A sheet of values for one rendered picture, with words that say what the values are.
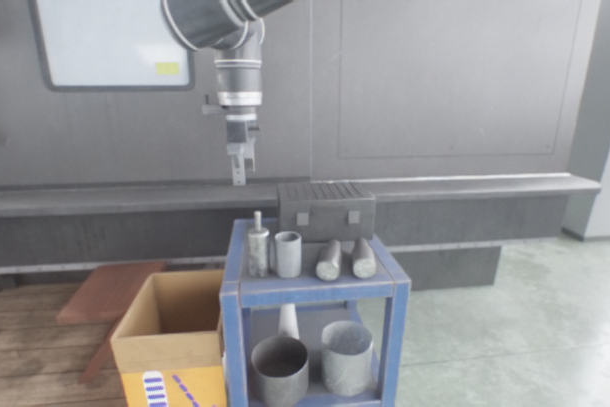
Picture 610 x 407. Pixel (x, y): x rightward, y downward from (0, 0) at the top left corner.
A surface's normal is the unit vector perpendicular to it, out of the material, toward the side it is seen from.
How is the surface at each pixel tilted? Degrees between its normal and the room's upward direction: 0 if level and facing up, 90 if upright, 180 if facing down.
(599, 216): 90
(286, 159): 86
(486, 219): 90
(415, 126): 86
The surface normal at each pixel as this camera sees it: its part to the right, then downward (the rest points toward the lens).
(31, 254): 0.12, 0.33
